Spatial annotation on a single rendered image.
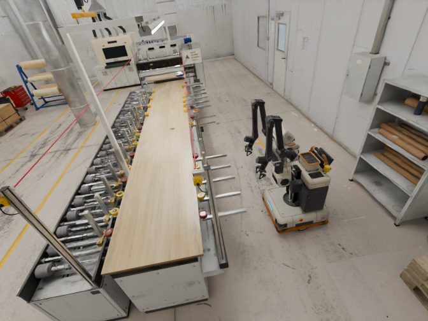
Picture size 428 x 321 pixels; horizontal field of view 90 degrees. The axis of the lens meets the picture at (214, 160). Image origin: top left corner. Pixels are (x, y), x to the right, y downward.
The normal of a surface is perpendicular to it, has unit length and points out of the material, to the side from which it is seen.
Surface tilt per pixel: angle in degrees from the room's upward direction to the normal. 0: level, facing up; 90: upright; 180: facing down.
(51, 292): 0
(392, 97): 90
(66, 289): 0
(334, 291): 0
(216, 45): 90
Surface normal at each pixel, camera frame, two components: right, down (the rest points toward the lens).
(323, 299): -0.11, -0.80
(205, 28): 0.14, 0.57
